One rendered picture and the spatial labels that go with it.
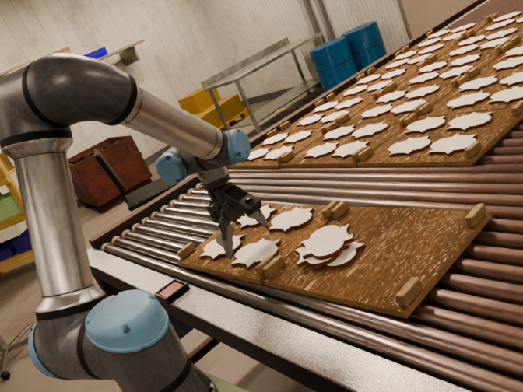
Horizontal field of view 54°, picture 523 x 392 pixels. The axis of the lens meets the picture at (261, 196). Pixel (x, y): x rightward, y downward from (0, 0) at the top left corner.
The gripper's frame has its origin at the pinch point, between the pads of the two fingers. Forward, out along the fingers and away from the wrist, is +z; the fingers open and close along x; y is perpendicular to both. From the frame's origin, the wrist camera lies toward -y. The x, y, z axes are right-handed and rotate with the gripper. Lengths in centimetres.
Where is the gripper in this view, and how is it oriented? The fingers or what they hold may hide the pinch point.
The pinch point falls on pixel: (251, 244)
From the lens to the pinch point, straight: 136.5
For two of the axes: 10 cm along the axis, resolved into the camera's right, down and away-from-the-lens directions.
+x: -6.8, 5.0, -5.4
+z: 4.0, 8.6, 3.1
